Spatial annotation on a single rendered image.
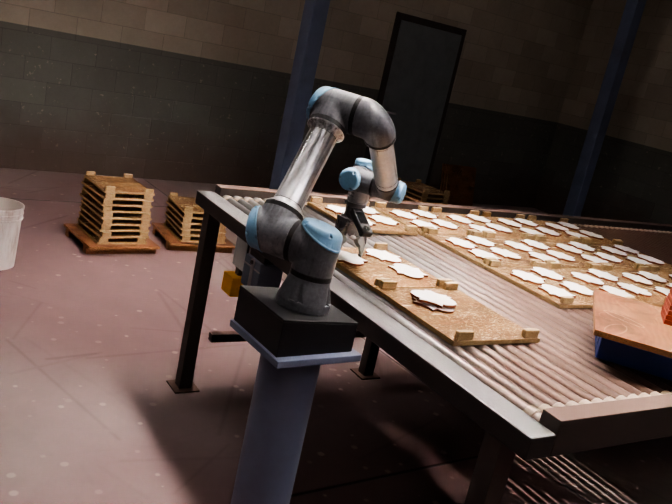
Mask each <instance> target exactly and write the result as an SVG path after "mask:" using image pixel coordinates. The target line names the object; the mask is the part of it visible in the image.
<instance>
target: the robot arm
mask: <svg viewBox="0 0 672 504"><path fill-rule="evenodd" d="M306 118H307V120H308V121H307V125H308V127H309V131H308V133H307V135H306V136H305V138H304V140H303V142H302V144H301V146H300V148H299V150H298V152H297V154H296V156H295V158H294V159H293V161H292V163H291V165H290V167H289V169H288V171H287V173H286V175H285V177H284V179H283V180H282V182H281V184H280V186H279V188H278V190H277V192H276V194H275V196H274V197H271V198H268V199H266V201H265V203H264V205H263V206H261V205H259V206H255V207H254V208H252V210H251V212H250V214H249V216H248V219H247V223H246V229H245V236H246V241H247V243H248V245H249V246H250V247H252V248H254V249H257V250H259V251H260V252H264V253H267V254H270V255H272V256H275V257H278V258H280V259H283V260H286V261H289V262H291V263H292V264H291V267H290V271H289V274H288V276H287V277H286V279H285V280H284V282H283V283H282V285H281V286H280V288H279V289H278V291H277V294H276V298H275V300H276V301H277V303H279V304H280V305H281V306H283V307H285V308H287V309H289V310H292V311H294V312H297V313H301V314H305V315H311V316H325V315H328V314H329V310H330V307H331V297H330V284H331V280H332V277H333V273H334V270H335V266H336V263H337V259H338V256H339V253H340V252H341V247H342V245H343V244H344V243H345V242H346V241H347V238H346V234H347V235H348V236H349V237H350V236H351V235H355V236H356V239H354V243H355V245H356V246H357V247H358V256H359V257H360V258H361V257H362V255H363V252H364V249H365V245H366V241H367V237H371V236H372V234H373V231H372V229H371V227H370V224H369V222H368V220H367V218H366V215H365V213H364V211H363V209H365V208H366V205H367V203H368V200H369V195H370V196H374V197H377V198H380V199H383V200H386V201H388V202H392V203H396V204H399V203H401V202H402V200H403V199H404V196H405V193H406V189H407V186H406V184H405V183H403V182H401V181H398V175H397V167H396V159H395V151H394V142H395V140H396V130H395V126H394V123H393V121H392V119H391V117H390V116H389V114H388V113H387V111H386V110H385V109H384V108H383V107H382V106H381V105H380V104H379V103H378V102H377V101H375V100H373V99H371V98H369V97H364V96H361V95H358V94H354V93H351V92H347V91H344V90H340V89H339V88H336V87H329V86H324V87H321V88H319V89H318V90H316V91H315V93H314V94H313V95H312V97H311V99H310V101H309V103H308V107H307V109H306ZM346 134H349V135H353V136H356V137H359V138H362V139H363V140H364V142H365V144H366V145H367V146H368V147H369V151H370V156H371V160H369V159H364V158H357V159H356V160H355V164H354V167H348V168H346V169H344V170H343V171H342V172H341V173H340V175H339V183H340V185H341V187H342V188H343V189H345V190H349V191H348V196H347V199H345V203H346V208H345V212H344V214H338V215H337V220H336V224H335V227H333V226H331V225H330V224H328V223H325V222H323V221H321V220H317V219H314V218H305V219H304V216H303V214H302V209H303V207H304V205H305V203H306V201H307V199H308V197H309V195H310V193H311V191H312V189H313V187H314V185H315V183H316V181H317V179H318V177H319V175H320V173H321V171H322V169H323V167H324V165H325V163H326V161H327V159H328V157H329V156H330V154H331V152H332V150H333V148H334V146H335V144H336V143H339V142H342V141H343V139H344V137H345V135H346ZM303 219H304V220H303ZM337 221H338V222H337Z"/></svg>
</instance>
